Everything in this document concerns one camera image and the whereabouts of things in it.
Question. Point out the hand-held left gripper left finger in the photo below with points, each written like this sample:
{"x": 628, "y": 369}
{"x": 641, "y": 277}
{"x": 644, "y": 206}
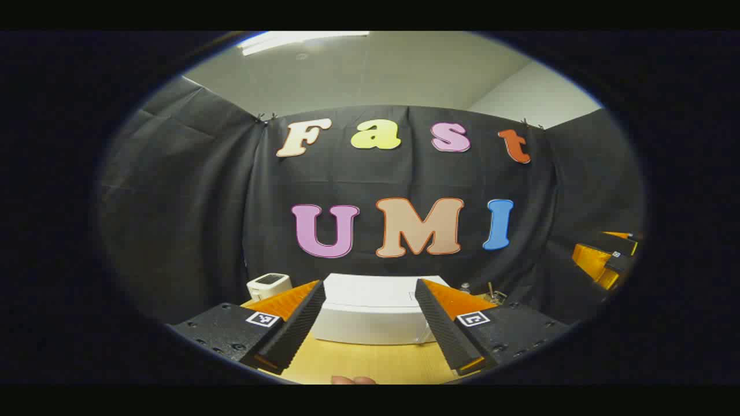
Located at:
{"x": 298, "y": 329}

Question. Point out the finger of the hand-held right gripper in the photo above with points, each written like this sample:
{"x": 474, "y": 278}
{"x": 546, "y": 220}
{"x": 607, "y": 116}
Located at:
{"x": 624, "y": 240}
{"x": 595, "y": 263}

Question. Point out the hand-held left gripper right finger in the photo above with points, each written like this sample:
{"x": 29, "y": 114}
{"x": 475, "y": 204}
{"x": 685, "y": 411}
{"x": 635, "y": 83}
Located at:
{"x": 439, "y": 329}

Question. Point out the white microwave oven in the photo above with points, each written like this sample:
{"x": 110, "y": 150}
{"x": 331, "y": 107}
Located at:
{"x": 370, "y": 312}

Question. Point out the small white toaster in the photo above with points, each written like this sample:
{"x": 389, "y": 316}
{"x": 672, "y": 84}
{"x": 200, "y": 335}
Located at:
{"x": 269, "y": 287}

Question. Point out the clear glass holder with sticks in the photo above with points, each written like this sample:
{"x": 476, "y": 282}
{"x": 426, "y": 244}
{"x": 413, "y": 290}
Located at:
{"x": 496, "y": 294}

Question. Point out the black backdrop cloth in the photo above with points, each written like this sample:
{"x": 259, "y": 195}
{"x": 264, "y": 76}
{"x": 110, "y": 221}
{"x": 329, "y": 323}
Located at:
{"x": 202, "y": 202}

